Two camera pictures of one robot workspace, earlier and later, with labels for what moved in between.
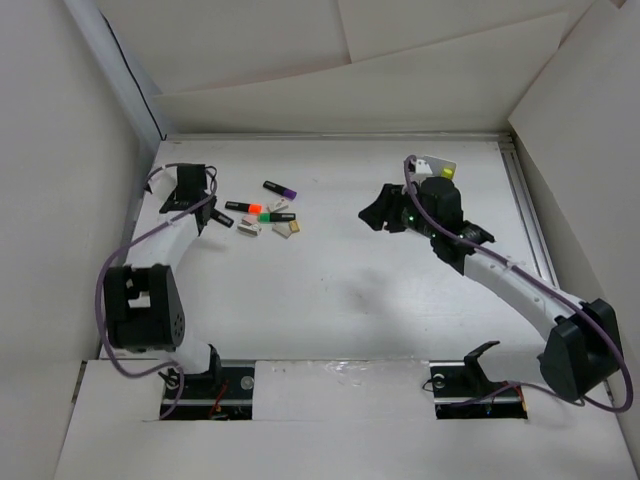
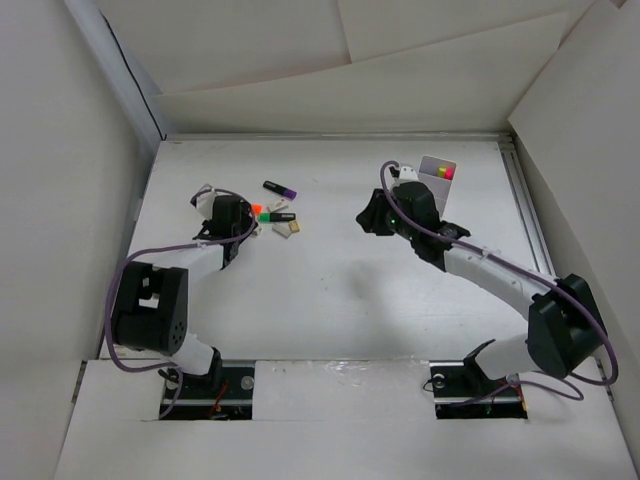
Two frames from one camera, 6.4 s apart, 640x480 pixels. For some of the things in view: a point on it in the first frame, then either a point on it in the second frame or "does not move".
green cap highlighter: (264, 217) does not move
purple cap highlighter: (279, 190) does not move
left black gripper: (172, 198) to (246, 225)
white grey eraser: (283, 229) does not move
